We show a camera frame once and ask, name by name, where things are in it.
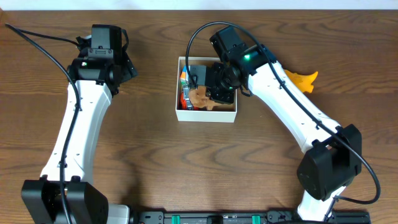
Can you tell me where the colourful two-by-two puzzle cube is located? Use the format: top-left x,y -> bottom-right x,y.
180,66 -> 190,87

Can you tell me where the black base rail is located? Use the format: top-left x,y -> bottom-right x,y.
128,210 -> 371,224

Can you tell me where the orange toy dinosaur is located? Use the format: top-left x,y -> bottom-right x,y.
284,70 -> 318,93

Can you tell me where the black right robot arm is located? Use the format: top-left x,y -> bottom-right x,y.
182,43 -> 369,223

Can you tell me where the brown plush toy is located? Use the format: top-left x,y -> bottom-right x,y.
188,85 -> 220,111

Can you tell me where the white cardboard box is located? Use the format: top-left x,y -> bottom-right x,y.
174,56 -> 238,123

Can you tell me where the red and grey toy truck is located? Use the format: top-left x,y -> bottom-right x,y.
180,87 -> 196,110

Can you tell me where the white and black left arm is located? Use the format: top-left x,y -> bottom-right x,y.
21,47 -> 137,223

